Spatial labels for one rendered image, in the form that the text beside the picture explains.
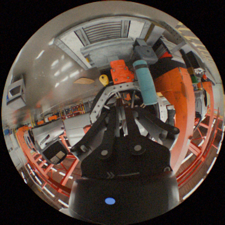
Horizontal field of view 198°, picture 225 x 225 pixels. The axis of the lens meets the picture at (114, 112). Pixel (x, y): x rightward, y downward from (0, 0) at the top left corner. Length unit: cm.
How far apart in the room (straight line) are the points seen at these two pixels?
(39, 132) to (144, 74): 273
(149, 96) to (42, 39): 95
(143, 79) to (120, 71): 18
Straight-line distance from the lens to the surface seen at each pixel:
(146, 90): 40
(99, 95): 59
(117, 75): 51
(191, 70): 46
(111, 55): 77
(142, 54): 66
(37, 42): 84
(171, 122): 38
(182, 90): 59
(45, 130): 267
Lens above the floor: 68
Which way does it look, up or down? 8 degrees up
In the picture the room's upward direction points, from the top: 167 degrees clockwise
